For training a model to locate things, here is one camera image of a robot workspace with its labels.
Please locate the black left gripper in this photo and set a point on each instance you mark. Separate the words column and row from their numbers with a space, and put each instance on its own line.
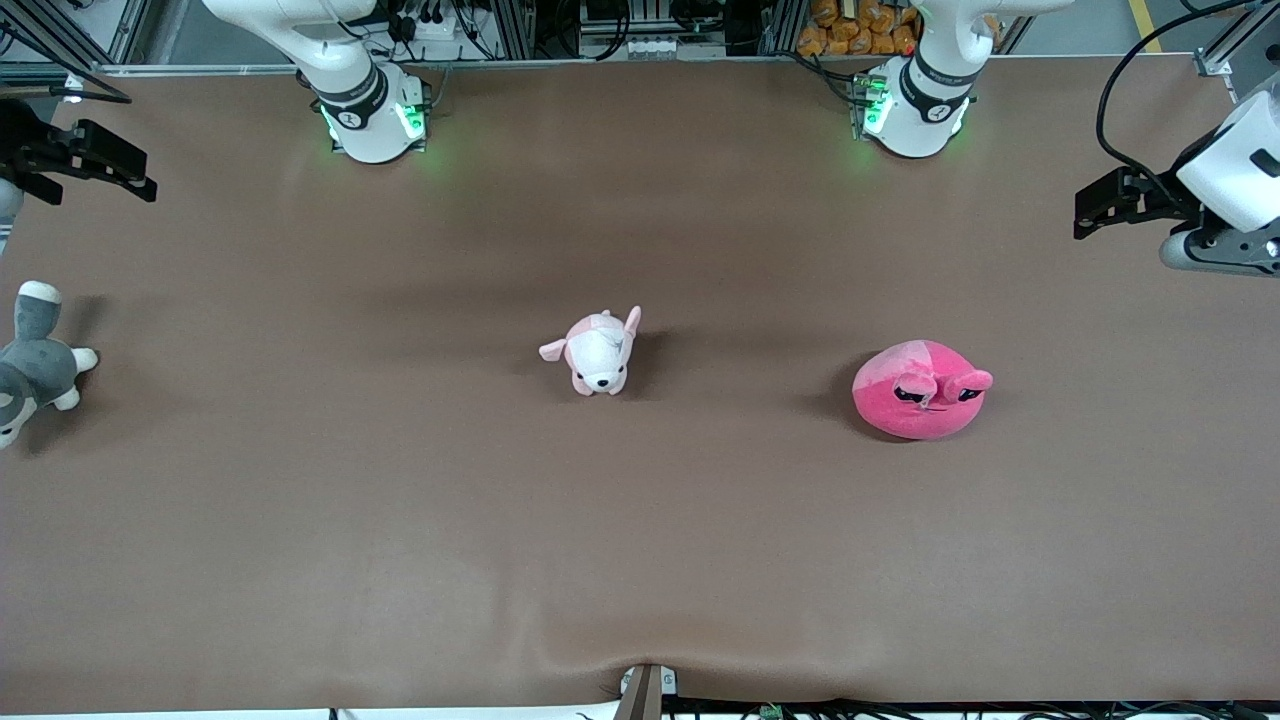
column 1172, row 189

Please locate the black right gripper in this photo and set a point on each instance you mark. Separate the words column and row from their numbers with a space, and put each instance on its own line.
column 22, row 143

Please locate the hot pink round plush toy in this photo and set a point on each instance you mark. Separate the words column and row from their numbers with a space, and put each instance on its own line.
column 915, row 395

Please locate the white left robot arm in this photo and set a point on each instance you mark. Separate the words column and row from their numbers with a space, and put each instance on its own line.
column 915, row 100

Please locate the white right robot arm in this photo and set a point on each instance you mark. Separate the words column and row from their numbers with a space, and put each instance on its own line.
column 365, row 110

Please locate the orange plush toy pile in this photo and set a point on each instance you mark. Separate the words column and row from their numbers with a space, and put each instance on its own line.
column 860, row 28

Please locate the grey white plush husky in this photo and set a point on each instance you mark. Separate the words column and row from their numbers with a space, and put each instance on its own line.
column 35, row 365

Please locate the white power strip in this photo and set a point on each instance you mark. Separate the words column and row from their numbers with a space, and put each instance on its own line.
column 438, row 25

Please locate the pale pink white plush dog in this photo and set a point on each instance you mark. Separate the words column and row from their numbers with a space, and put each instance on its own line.
column 598, row 355

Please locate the metal table edge bracket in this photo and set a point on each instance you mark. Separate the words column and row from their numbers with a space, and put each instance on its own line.
column 645, row 692

